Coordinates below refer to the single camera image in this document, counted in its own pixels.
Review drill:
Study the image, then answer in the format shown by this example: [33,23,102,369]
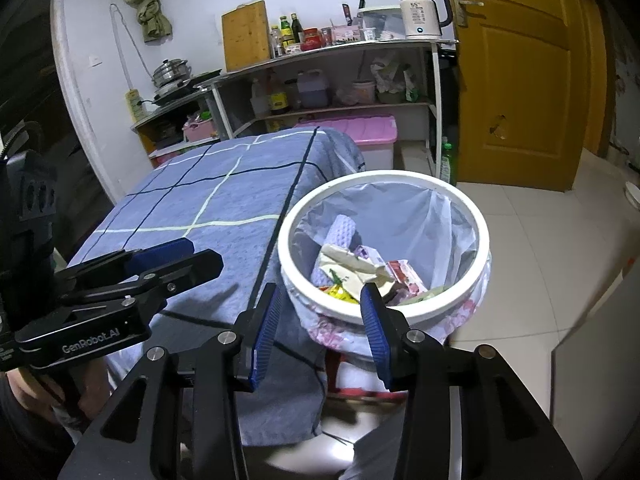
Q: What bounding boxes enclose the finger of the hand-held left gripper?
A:
[57,248,224,318]
[54,238,196,293]

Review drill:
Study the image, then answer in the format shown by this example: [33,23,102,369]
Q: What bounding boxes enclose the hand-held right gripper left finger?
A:
[62,282,283,480]

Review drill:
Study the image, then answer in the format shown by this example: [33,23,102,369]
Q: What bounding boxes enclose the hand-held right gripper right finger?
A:
[360,282,583,480]

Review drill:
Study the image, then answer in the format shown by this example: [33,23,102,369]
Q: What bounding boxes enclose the yellow snack packet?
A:
[320,284,361,306]

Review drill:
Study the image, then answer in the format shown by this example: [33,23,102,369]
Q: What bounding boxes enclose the green snack bag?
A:
[400,285,446,306]

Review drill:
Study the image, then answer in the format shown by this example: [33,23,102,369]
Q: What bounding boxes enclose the red and white carton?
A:
[385,259,428,301]

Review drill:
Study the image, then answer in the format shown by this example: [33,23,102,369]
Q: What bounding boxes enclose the white round trash bin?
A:
[277,170,493,366]

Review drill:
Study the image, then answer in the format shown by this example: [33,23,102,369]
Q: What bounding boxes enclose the white purple packet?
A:
[352,245,386,266]

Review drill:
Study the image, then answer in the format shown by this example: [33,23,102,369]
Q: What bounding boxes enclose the clear plastic bin liner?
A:
[282,180,493,361]

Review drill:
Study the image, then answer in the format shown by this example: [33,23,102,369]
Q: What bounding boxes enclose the person's left hand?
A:
[77,357,113,416]

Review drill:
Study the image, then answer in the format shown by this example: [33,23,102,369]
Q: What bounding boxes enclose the red plastic stool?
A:
[325,350,408,401]

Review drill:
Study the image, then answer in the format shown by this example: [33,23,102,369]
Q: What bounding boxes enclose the blue checked blanket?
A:
[67,127,368,448]

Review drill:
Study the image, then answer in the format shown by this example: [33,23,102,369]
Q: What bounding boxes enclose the pink floral box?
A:
[150,145,201,168]

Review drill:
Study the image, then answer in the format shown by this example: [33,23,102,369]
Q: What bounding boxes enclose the pink plastic basket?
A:
[182,117,218,143]

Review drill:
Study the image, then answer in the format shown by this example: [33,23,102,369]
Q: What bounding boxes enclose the low white shelf unit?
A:
[131,92,221,168]

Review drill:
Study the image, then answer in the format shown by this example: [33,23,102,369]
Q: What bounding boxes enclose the yellow power strip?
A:
[125,89,146,123]

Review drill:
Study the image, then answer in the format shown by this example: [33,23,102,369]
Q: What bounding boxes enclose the black induction cooker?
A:
[152,69,223,106]

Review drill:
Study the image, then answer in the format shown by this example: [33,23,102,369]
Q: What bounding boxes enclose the white plastic bottle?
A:
[250,79,271,118]

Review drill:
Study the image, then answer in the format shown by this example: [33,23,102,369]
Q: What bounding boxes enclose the steel cooking pot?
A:
[151,58,192,88]

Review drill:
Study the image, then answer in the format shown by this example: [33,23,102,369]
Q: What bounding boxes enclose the green floor bottle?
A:
[440,142,458,186]

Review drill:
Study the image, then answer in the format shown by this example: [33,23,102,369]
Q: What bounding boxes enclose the yellow label bottle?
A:
[270,72,291,115]

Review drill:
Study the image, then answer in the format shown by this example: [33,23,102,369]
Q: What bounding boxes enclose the pink storage box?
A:
[292,114,398,171]

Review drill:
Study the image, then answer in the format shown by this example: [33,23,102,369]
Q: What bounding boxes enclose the dark liquid jug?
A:
[297,70,330,108]

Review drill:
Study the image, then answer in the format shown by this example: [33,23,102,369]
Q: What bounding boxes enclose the grey cabinet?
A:
[550,255,640,480]

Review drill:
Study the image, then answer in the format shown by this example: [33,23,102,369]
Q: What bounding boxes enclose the wooden cutting board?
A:
[221,1,271,73]

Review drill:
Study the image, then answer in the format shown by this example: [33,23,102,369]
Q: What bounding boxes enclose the green hanging cloth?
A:
[117,0,173,43]

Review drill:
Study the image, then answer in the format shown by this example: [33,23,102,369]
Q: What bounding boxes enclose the pink lidded tub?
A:
[351,79,377,106]

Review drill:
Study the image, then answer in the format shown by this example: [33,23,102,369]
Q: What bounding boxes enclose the crumpled plastic bags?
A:
[370,60,418,103]

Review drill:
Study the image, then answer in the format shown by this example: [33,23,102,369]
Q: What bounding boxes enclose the tall white shelf unit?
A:
[197,39,458,181]

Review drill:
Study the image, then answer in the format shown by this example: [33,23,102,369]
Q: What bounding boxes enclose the pink knife block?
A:
[332,0,367,43]

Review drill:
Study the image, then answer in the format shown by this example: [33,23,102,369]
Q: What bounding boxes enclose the yellow wooden door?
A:
[440,0,588,193]

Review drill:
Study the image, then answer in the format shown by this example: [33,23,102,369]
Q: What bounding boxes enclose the clear white lidded container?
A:
[357,6,403,41]

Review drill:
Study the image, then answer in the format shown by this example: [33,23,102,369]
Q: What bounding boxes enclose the white electric kettle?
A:
[395,0,453,40]

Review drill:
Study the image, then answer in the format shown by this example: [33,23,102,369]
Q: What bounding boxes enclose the black wall cable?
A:
[110,4,156,96]

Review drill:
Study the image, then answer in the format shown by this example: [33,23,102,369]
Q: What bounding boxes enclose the metal door handle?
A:
[452,0,485,28]

